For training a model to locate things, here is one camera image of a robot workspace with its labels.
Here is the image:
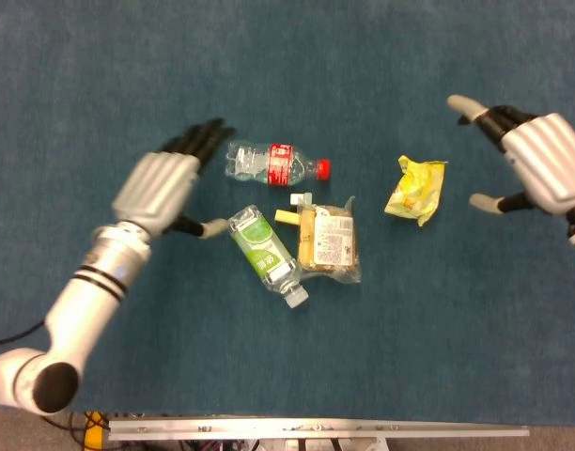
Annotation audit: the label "yellow snack bag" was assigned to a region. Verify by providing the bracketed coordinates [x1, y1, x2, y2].
[383, 154, 449, 228]

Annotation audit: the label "clear bottle red label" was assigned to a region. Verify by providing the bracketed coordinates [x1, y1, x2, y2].
[224, 139, 333, 187]

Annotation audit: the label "teal table cloth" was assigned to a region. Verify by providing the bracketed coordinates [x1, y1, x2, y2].
[0, 0, 575, 427]

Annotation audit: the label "white base frame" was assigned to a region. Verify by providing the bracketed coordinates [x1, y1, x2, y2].
[249, 438, 387, 451]

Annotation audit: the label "yellow power strip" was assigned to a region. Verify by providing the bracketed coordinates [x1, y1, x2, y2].
[83, 411, 111, 451]

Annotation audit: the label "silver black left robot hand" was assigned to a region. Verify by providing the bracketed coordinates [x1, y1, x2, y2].
[111, 117, 237, 241]

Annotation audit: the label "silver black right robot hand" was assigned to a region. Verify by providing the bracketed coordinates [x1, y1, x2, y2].
[446, 93, 575, 217]

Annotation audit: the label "aluminium rail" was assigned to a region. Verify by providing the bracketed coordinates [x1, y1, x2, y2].
[107, 417, 531, 443]

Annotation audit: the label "sandwich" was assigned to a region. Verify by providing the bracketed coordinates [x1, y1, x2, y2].
[296, 195, 363, 285]

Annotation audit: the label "clear bottle green label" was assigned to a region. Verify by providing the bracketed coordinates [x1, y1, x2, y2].
[227, 204, 310, 310]

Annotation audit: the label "black floor cables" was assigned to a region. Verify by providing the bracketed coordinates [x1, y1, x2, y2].
[42, 412, 89, 445]

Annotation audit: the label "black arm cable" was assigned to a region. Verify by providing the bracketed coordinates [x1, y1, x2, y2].
[0, 321, 49, 349]

